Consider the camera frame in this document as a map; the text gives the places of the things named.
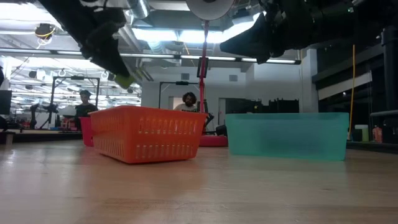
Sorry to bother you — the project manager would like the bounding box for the orange plastic basket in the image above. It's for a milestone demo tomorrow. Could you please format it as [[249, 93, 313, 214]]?
[[89, 105, 208, 165]]

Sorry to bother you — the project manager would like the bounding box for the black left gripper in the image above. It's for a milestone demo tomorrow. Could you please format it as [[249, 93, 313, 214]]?
[[79, 14, 132, 79]]

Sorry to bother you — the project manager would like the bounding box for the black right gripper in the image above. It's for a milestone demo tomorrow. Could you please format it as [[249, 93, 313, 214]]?
[[219, 0, 315, 65]]

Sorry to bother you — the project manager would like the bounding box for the person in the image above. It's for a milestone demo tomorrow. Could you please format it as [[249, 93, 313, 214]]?
[[173, 91, 198, 113], [74, 89, 99, 131]]

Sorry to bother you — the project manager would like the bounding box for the black yellow ceiling reel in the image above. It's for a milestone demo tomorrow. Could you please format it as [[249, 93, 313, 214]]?
[[34, 23, 57, 40]]

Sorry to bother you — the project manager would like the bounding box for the orange bottle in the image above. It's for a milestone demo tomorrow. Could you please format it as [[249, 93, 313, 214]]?
[[372, 125, 383, 144]]

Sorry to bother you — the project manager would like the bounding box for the yellow hanging cable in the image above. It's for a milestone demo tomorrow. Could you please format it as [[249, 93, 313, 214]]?
[[347, 44, 356, 139]]

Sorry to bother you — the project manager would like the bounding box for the red desk lamp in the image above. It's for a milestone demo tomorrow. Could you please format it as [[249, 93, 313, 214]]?
[[185, 0, 234, 147]]

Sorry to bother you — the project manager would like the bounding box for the teal translucent plastic bin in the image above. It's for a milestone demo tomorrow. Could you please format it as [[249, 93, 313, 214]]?
[[225, 112, 350, 162]]

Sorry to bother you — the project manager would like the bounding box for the black stand frame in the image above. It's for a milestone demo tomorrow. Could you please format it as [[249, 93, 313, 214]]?
[[49, 75, 101, 130], [158, 80, 200, 106]]

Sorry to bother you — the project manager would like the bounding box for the black monitor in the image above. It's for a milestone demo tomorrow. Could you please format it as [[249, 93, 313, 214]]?
[[0, 90, 12, 115]]

